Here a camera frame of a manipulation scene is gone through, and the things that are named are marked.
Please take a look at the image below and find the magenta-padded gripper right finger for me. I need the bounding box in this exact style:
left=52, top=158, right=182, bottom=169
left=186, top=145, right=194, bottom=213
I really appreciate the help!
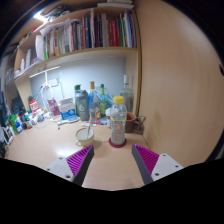
left=131, top=143, right=184, bottom=186

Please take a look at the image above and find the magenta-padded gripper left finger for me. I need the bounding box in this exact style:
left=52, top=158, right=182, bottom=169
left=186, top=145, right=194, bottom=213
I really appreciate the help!
left=45, top=144, right=96, bottom=187

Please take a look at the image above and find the clear yellow-capped drink bottle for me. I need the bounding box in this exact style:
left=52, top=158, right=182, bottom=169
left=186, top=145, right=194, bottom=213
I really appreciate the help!
left=109, top=95, right=128, bottom=147

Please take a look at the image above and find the cream ceramic cup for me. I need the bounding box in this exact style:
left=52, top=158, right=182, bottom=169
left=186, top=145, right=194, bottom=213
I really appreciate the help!
left=74, top=127, right=95, bottom=148

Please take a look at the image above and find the light blue hand mirror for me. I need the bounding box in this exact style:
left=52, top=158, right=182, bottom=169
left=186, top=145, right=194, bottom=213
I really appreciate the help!
left=56, top=116, right=80, bottom=126

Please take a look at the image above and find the brown mug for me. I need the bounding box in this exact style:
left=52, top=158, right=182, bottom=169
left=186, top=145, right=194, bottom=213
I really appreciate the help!
left=124, top=112, right=147, bottom=135

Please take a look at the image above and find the white and pink tube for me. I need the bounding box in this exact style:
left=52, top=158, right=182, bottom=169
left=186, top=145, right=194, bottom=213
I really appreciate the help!
left=80, top=121, right=103, bottom=128

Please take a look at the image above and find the blue and white box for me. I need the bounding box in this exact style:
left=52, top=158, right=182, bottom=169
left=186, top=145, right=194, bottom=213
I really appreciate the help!
left=58, top=97, right=77, bottom=120

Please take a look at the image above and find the magenta pouch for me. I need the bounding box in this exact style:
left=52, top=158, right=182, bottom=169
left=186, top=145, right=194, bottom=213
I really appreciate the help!
left=47, top=97, right=61, bottom=117

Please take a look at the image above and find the grey shaker bottle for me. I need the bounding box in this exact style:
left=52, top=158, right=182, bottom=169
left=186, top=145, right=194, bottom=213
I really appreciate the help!
left=74, top=89, right=90, bottom=122

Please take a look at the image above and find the red and white canister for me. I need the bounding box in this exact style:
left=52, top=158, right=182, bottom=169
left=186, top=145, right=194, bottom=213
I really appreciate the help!
left=28, top=98, right=40, bottom=114

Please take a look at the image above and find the green-capped clear bottle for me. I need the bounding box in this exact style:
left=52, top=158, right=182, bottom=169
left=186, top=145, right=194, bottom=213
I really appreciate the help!
left=98, top=83, right=108, bottom=118

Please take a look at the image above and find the clear glass bottle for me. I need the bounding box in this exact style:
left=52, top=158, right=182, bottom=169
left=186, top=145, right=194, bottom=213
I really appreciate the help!
left=119, top=74, right=134, bottom=114

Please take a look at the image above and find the under-shelf light strip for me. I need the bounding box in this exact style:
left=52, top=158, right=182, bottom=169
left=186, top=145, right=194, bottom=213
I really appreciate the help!
left=29, top=65, right=61, bottom=79

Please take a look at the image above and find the wooden shelf unit with books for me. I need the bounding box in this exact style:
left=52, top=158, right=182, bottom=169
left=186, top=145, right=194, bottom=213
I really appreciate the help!
left=4, top=0, right=143, bottom=116

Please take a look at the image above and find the ceiling light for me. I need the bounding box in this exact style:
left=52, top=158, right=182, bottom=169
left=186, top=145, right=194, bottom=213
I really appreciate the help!
left=32, top=10, right=49, bottom=23

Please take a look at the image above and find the white wall power strip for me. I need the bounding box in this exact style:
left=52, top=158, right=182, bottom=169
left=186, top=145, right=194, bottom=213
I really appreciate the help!
left=48, top=78, right=60, bottom=88

